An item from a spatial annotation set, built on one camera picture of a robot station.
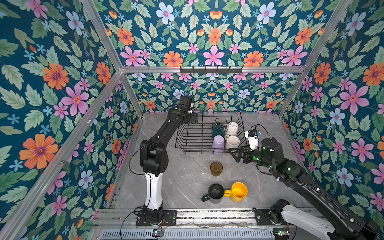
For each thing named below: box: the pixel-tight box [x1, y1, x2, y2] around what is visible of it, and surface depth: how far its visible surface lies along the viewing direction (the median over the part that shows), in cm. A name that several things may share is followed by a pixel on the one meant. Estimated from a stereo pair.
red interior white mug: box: [224, 134, 240, 149], surface depth 94 cm
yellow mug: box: [224, 182, 248, 203], surface depth 78 cm
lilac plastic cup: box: [211, 134, 225, 154], surface depth 89 cm
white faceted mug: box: [223, 121, 238, 136], surface depth 98 cm
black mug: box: [201, 183, 224, 204], surface depth 78 cm
